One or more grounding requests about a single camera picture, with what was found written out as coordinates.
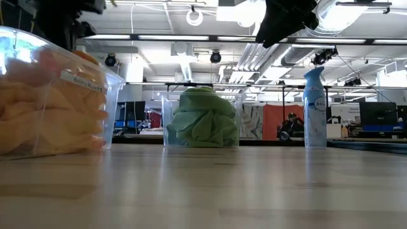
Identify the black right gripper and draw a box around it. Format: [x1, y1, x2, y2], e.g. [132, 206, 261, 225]
[255, 0, 320, 49]

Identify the black ceiling-mounted light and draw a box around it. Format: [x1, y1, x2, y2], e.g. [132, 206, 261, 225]
[209, 49, 223, 64]
[310, 46, 339, 67]
[104, 53, 118, 67]

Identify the clear labelled plastic storage bin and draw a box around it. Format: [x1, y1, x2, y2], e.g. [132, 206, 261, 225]
[0, 25, 126, 160]

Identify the orange partition panel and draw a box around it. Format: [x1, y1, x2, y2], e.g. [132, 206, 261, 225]
[261, 104, 305, 141]

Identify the marbled partition panel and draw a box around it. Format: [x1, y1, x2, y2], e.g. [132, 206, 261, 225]
[240, 104, 264, 141]

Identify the person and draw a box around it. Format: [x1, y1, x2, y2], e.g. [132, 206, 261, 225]
[277, 112, 305, 141]

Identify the black overhead truss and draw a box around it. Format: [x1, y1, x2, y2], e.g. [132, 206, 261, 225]
[125, 81, 407, 91]

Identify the light blue air freshener bottle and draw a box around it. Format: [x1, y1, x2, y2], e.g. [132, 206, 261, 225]
[302, 66, 328, 149]

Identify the black computer monitor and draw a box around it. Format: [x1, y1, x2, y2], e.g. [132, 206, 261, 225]
[359, 101, 399, 127]
[115, 101, 146, 130]

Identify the white box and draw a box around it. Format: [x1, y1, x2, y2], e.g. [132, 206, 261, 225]
[326, 123, 343, 139]

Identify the silver ventilation duct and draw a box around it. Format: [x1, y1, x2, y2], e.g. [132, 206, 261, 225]
[281, 0, 371, 67]

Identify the white coiled cable ring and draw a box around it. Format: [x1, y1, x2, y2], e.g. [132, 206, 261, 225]
[185, 8, 205, 27]

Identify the ceiling light strip rail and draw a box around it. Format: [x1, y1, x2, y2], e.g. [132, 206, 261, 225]
[79, 33, 407, 46]

